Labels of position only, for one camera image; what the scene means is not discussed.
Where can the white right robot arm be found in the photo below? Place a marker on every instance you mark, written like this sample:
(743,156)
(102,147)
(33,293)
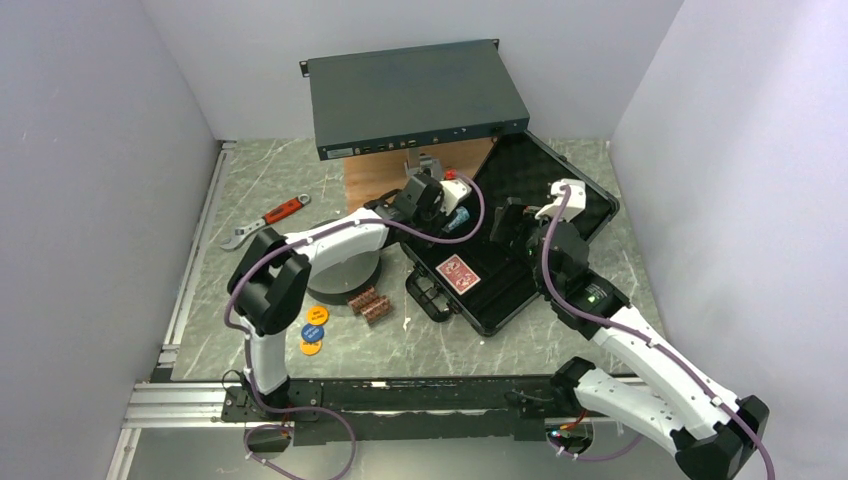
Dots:
(709,431)

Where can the red handled adjustable wrench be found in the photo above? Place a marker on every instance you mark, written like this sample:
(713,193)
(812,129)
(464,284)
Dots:
(278,213)

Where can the orange dealer button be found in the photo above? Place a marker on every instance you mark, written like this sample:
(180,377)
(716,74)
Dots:
(310,348)

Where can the red playing card deck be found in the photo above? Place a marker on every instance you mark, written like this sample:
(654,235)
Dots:
(458,274)

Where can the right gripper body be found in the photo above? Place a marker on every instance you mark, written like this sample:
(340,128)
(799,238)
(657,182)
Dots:
(532,245)

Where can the dark teal network switch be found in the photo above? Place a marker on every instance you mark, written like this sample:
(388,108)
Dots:
(377,101)

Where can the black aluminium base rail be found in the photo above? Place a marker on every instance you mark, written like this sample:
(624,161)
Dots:
(319,411)

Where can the black poker set case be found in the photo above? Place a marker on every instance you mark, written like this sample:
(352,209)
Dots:
(490,278)

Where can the blue small blind button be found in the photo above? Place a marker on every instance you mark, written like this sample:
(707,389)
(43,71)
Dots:
(312,333)

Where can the orange big blind button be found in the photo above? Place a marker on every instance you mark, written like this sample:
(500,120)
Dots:
(317,315)

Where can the black perforated filament spool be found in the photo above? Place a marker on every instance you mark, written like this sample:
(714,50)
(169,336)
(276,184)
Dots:
(344,280)

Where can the grey metal stand bracket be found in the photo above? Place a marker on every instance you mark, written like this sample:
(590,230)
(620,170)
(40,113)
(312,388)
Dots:
(418,162)

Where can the wooden base board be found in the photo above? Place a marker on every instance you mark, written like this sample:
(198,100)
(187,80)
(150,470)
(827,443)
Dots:
(369,176)

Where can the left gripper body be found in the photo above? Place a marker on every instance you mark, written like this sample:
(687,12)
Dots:
(424,216)

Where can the red black chip stack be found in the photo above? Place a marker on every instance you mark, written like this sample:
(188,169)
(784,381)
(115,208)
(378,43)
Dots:
(360,301)
(376,310)

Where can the blue white poker chip stack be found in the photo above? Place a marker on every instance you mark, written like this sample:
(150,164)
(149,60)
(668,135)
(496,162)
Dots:
(460,216)

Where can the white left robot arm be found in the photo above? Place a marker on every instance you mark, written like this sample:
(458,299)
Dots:
(267,290)

